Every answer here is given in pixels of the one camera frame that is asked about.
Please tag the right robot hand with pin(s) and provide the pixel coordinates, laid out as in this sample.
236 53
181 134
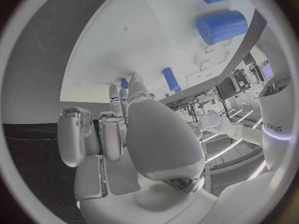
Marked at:
161 140

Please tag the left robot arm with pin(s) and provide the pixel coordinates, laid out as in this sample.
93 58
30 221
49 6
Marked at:
230 127

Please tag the white task board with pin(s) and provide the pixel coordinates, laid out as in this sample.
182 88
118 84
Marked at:
130 46

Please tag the small blue plug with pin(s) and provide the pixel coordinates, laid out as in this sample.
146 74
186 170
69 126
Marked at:
152 96
167 96

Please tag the small blue peg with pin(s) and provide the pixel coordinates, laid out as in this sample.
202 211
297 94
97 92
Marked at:
124 83

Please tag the dark equipment rack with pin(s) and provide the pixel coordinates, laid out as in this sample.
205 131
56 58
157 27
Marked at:
233 85

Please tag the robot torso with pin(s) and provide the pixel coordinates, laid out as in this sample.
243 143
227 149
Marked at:
276 106

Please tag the computer screen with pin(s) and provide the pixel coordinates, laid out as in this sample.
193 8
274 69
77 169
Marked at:
267 71

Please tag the thick blue cylinder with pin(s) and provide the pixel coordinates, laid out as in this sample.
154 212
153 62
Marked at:
224 27

